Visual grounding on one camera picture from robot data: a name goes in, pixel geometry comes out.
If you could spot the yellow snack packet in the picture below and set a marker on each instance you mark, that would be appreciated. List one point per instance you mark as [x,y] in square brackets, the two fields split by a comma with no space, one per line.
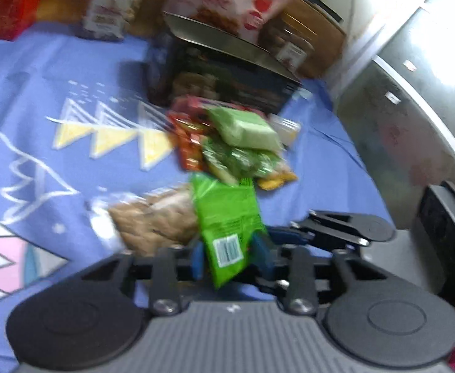
[278,178]

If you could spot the silver metal appliance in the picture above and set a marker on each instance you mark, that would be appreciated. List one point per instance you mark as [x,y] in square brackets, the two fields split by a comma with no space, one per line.
[406,97]

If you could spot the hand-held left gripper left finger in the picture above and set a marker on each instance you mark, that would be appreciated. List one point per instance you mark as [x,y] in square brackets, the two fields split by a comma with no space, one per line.
[197,265]

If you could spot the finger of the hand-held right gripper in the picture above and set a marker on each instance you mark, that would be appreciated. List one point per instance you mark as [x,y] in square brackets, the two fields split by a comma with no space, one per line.
[330,228]

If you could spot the bright green snack packet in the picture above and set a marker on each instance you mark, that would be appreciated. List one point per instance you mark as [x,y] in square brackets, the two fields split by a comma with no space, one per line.
[227,227]

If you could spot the clear bag of brown biscuits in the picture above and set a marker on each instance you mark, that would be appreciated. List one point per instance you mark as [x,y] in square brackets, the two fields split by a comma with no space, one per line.
[155,219]

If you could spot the tall labelled nut jar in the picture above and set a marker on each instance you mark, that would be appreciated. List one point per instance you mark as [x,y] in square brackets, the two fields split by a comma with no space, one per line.
[109,6]

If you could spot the blue printed blanket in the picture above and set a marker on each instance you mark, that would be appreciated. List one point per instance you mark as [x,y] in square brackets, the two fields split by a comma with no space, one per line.
[37,105]

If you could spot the pale green snack packet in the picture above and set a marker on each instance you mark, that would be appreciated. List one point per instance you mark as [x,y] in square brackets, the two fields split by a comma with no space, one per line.
[246,130]

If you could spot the black printed box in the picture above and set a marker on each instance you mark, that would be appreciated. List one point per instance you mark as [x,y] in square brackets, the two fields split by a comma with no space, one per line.
[227,74]

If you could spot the wooden headboard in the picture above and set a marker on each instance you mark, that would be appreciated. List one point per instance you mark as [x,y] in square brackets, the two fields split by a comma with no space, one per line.
[320,35]

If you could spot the dark green pictured snack packet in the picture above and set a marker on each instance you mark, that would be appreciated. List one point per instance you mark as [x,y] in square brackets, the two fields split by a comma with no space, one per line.
[239,161]

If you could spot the white and red snack bag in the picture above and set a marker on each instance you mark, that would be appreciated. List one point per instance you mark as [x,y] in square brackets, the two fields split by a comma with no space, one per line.
[231,0]

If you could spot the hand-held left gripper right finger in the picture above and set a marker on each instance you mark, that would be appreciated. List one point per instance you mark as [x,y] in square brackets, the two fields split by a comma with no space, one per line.
[261,257]

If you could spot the short labelled nut jar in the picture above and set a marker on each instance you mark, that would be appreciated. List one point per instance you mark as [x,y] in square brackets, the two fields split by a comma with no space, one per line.
[287,44]

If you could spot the red orange snack packet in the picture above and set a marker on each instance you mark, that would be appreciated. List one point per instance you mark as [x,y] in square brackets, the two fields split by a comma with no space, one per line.
[186,136]

